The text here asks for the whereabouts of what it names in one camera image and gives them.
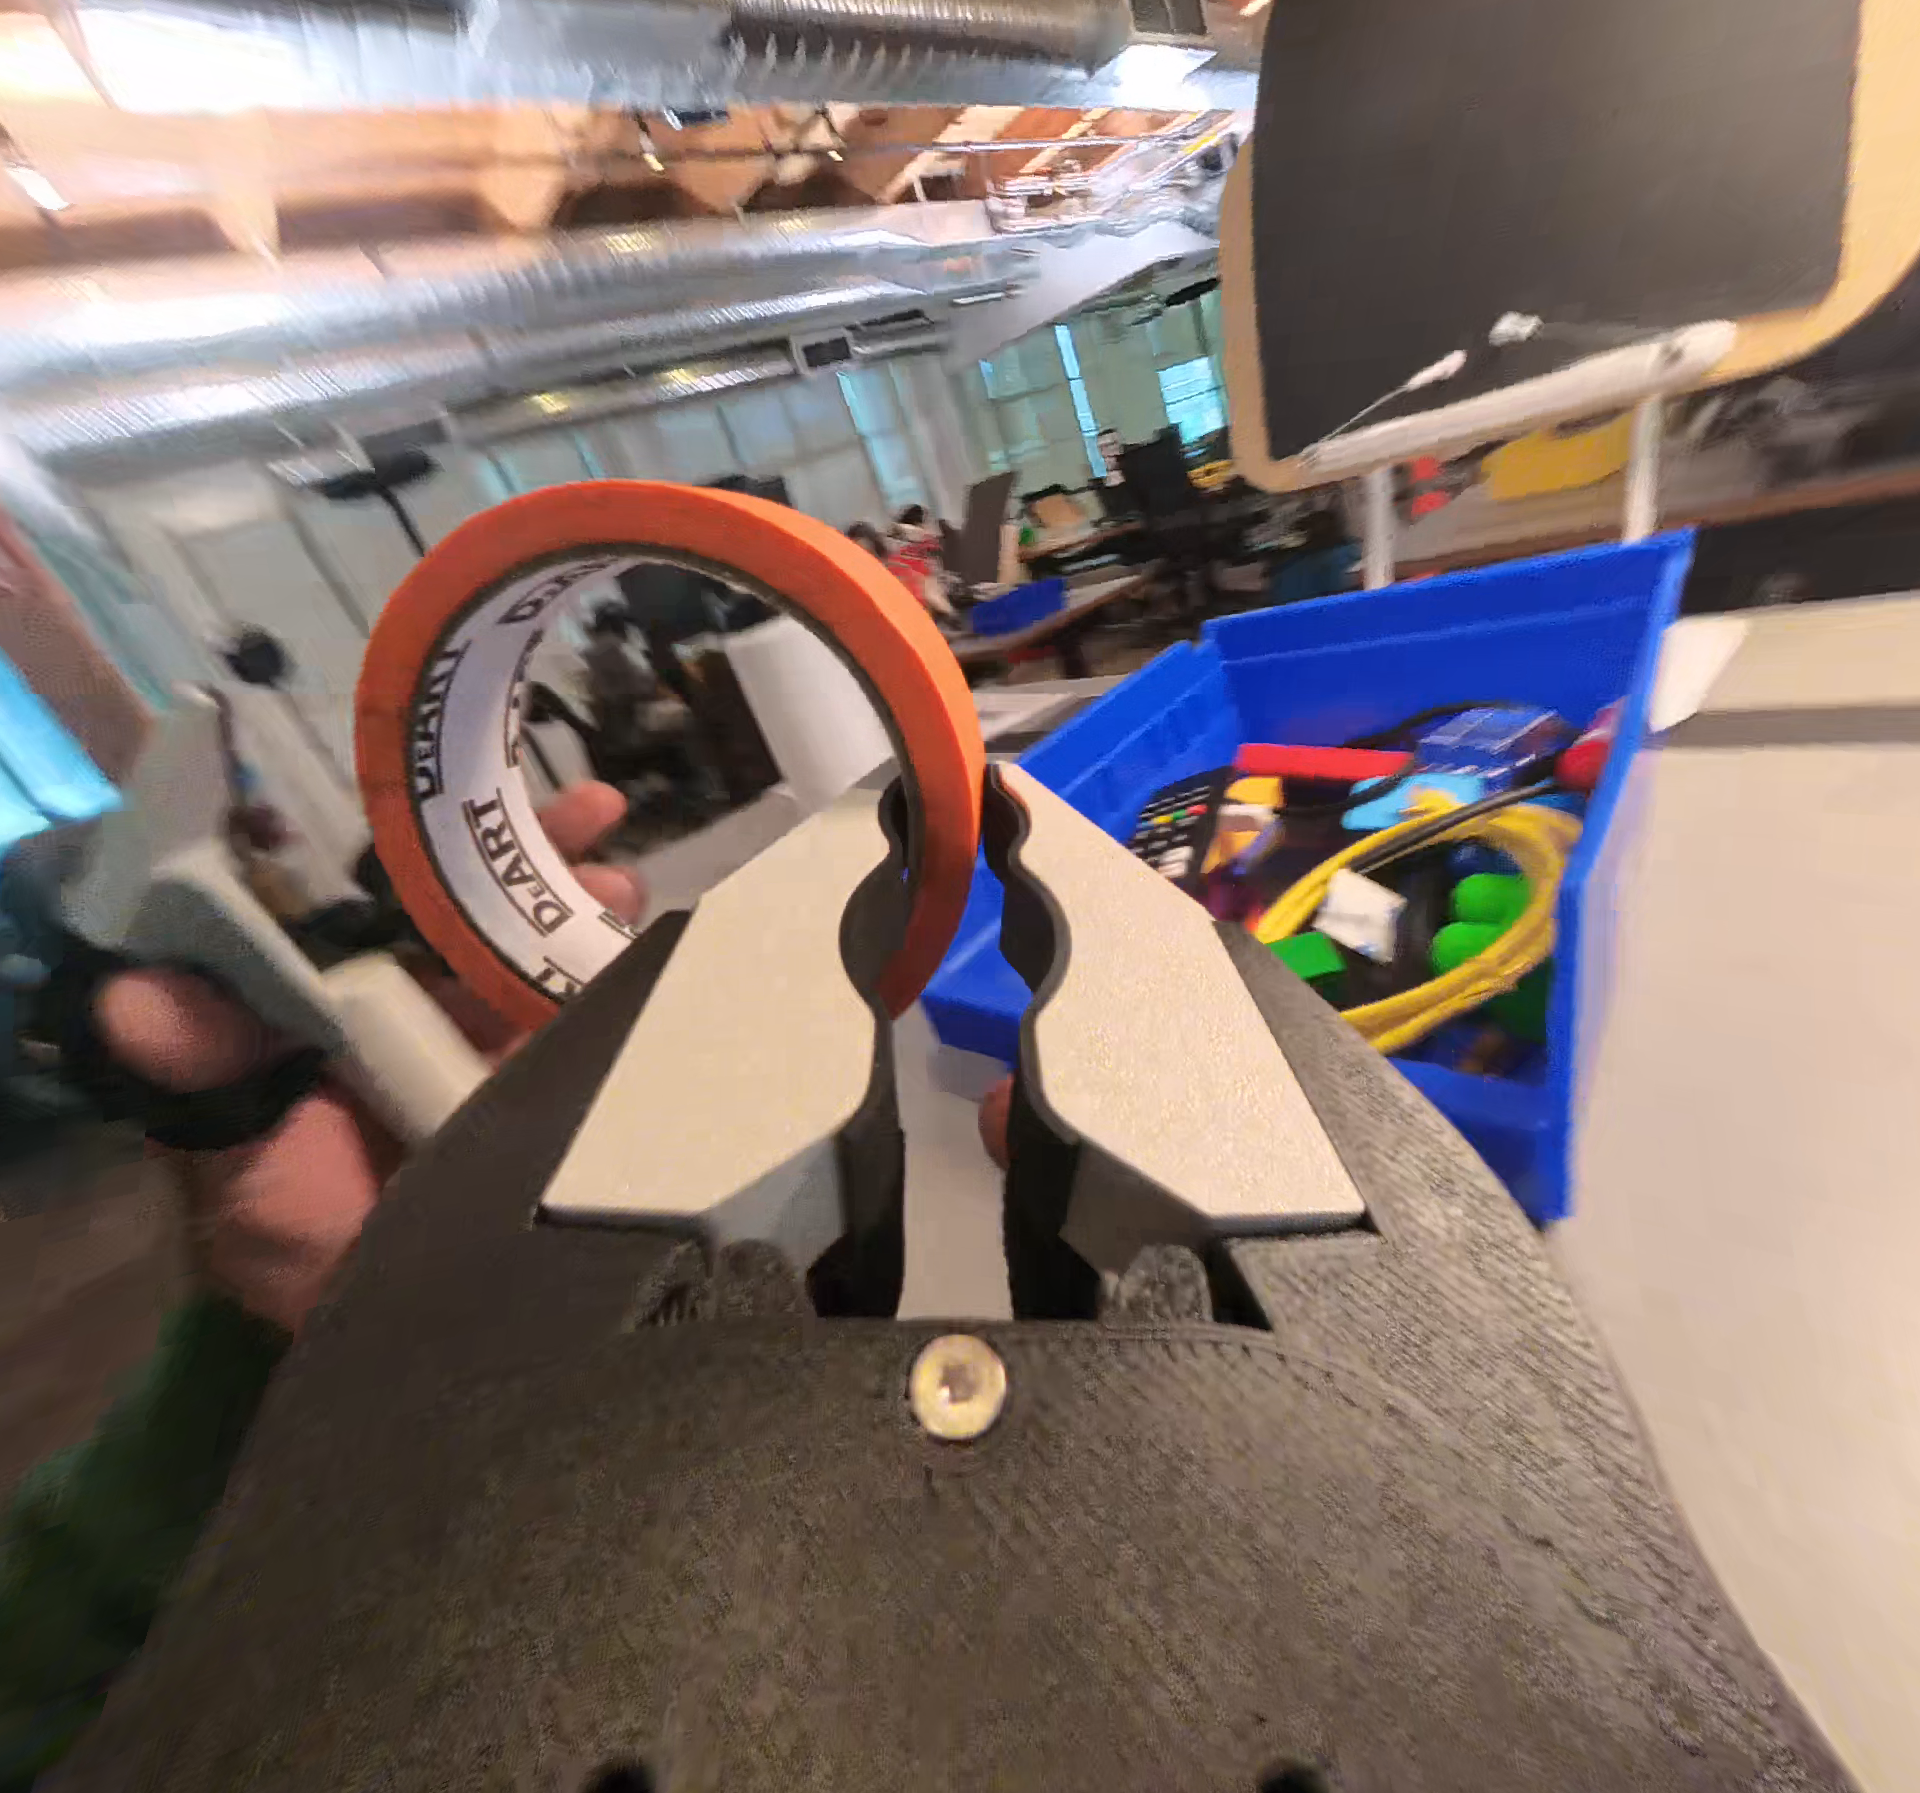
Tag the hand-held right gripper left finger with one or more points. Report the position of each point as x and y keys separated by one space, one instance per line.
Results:
x=721 y=1076

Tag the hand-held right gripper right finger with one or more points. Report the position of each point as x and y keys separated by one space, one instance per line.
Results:
x=1186 y=1076

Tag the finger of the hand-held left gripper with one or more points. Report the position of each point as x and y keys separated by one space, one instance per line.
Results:
x=816 y=713

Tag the orange tape roll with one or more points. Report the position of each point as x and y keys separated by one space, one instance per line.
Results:
x=750 y=549

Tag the blue plastic bin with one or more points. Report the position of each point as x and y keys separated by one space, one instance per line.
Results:
x=1412 y=659

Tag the person's left forearm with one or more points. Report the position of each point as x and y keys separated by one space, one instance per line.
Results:
x=120 y=1524

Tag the person's left hand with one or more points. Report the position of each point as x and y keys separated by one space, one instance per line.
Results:
x=302 y=1210

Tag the black remote control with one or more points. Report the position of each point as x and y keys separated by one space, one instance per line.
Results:
x=1186 y=841

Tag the black floor lamp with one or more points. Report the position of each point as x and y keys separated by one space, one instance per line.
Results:
x=377 y=482

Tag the silver ceiling duct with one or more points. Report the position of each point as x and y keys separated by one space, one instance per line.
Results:
x=452 y=326
x=302 y=9

